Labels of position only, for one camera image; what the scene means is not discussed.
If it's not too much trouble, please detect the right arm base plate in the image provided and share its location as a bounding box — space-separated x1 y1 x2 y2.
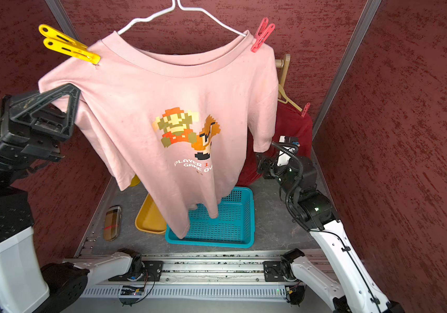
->
263 261 301 284

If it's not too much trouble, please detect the plaid pencil case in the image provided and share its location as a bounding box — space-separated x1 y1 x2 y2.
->
103 206 122 241

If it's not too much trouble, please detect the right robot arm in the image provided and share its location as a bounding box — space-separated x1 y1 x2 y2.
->
257 153 404 312

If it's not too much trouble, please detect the aluminium mounting rail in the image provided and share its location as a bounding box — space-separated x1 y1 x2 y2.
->
37 250 365 313

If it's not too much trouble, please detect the wooden clothes rack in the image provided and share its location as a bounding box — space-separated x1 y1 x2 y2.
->
275 53 291 103

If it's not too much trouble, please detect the yellow plastic tray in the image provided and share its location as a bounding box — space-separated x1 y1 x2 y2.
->
135 194 167 235

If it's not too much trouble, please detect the teal plastic basket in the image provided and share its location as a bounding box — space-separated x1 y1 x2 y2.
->
165 187 255 249

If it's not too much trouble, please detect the yellow clothespin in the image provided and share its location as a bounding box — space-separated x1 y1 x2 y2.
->
38 24 101 65

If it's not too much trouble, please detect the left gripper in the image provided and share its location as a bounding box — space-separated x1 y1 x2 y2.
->
0 76 85 185

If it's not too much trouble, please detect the pink printed t-shirt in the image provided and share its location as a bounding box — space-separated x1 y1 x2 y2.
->
38 33 278 238

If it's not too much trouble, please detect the yellow pencil cup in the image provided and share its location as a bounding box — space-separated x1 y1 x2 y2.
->
130 176 141 187

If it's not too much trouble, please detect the cream plastic hanger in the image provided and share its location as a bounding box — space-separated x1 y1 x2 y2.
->
278 84 303 113

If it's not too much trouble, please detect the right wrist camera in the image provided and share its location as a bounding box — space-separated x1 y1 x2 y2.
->
276 136 301 167

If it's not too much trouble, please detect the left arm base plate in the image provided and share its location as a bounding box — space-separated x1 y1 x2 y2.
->
108 260 164 283

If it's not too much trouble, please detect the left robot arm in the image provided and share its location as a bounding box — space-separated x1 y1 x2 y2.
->
0 83 146 312

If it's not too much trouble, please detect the dark red t-shirt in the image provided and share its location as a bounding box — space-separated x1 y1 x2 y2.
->
236 99 314 188

